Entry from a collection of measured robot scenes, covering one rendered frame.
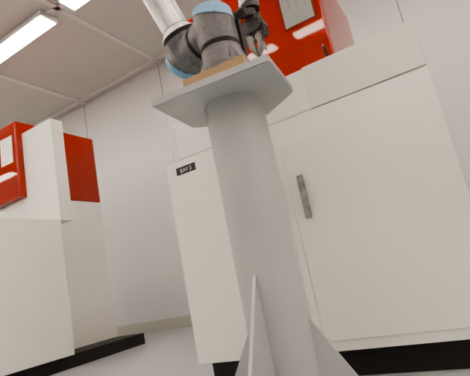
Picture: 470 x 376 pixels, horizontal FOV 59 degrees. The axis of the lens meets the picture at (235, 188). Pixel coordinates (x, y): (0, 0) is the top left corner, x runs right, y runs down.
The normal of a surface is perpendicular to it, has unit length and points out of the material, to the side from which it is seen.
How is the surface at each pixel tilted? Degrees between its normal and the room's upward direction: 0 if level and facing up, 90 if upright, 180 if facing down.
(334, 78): 90
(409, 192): 90
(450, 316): 90
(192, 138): 90
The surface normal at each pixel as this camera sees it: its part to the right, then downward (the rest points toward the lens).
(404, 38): -0.51, -0.09
